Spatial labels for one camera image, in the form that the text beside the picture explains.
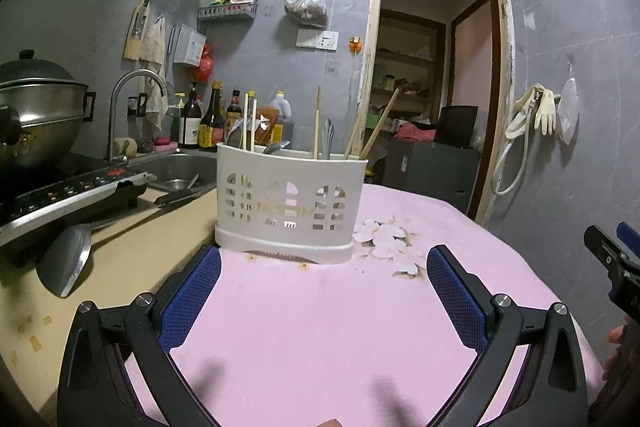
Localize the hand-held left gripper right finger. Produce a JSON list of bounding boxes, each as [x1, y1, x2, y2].
[[426, 244, 590, 427]]

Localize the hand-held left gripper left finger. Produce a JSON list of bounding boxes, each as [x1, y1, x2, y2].
[[56, 244, 222, 427]]

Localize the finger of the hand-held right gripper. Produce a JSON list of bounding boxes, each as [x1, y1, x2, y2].
[[616, 221, 640, 259], [583, 225, 640, 278]]

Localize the white plastic utensil holder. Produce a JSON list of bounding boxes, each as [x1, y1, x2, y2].
[[215, 142, 369, 266]]

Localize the wooden chopstick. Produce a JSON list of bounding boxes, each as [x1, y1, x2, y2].
[[313, 86, 322, 160], [359, 88, 401, 160], [345, 114, 366, 159]]

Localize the person's right hand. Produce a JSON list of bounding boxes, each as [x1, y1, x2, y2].
[[602, 314, 630, 380]]

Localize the kitchen knife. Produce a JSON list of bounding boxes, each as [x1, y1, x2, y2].
[[154, 187, 211, 208]]

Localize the steel bowl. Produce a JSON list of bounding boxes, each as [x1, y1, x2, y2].
[[157, 177, 201, 194]]

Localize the grey cabinet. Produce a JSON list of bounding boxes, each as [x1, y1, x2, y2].
[[382, 139, 481, 215]]

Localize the pink tablecloth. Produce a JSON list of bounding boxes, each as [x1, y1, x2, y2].
[[120, 182, 606, 427]]

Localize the steel sink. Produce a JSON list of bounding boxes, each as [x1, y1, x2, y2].
[[127, 147, 218, 208]]

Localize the metal spatula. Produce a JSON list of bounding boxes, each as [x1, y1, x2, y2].
[[35, 207, 166, 299]]

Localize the cream rubber gloves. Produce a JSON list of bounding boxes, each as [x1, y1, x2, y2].
[[504, 83, 562, 138]]

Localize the black induction cooker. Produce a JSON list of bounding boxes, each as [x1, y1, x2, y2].
[[0, 164, 158, 258]]

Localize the pink cloth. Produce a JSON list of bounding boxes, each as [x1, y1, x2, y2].
[[395, 123, 436, 142]]

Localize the black monitor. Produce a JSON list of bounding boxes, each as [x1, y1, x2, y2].
[[434, 105, 479, 148]]

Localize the dark wine bottle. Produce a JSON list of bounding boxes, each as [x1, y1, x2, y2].
[[179, 82, 202, 150]]

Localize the soy sauce bottle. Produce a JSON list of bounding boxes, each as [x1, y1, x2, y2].
[[199, 81, 226, 148]]

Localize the green bottle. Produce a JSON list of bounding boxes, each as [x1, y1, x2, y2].
[[170, 93, 183, 142]]

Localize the brown packet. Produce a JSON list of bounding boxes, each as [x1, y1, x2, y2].
[[257, 106, 283, 145]]

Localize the small dark sauce bottle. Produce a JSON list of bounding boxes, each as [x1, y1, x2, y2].
[[226, 90, 243, 128]]

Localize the cooking oil bottle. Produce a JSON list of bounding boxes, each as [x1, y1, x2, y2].
[[270, 91, 292, 142]]

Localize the steel faucet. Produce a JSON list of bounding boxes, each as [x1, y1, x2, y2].
[[106, 69, 167, 165]]

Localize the red plastic bag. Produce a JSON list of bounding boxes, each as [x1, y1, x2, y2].
[[195, 43, 215, 84]]

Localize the wooden shelf unit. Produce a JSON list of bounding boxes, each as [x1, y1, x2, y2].
[[370, 9, 446, 132]]

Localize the steel pot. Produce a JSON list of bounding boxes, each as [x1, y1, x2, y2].
[[0, 49, 96, 172]]

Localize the beige hanging cloth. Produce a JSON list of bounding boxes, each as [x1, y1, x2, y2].
[[137, 14, 170, 132]]

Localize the wooden cutting board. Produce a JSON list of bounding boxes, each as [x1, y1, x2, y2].
[[123, 0, 157, 60]]

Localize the white hose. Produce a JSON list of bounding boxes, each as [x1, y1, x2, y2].
[[490, 107, 533, 196]]

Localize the wooden door frame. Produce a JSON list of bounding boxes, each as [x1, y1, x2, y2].
[[364, 0, 516, 228]]

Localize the white wall box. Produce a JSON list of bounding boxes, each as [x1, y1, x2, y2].
[[172, 23, 208, 68]]

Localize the white wall socket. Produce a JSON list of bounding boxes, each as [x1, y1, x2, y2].
[[296, 28, 339, 50]]

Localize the grey wall shelf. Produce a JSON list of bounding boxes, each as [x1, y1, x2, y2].
[[196, 2, 260, 21]]

